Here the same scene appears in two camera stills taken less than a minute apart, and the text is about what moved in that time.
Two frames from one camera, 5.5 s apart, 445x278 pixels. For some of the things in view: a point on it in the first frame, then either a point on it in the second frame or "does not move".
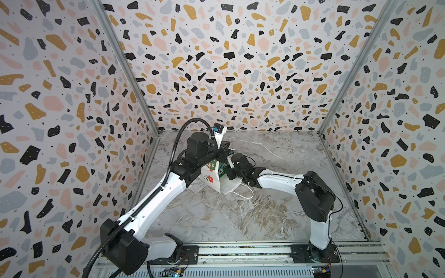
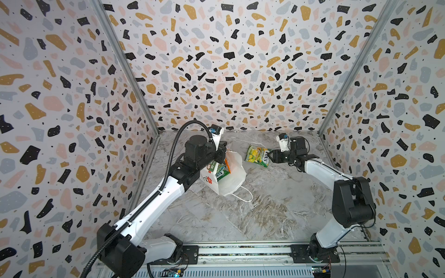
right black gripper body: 233,164 -> 283,156
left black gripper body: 213,154 does not move
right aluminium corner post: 389,7 does not move
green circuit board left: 173,273 does not move
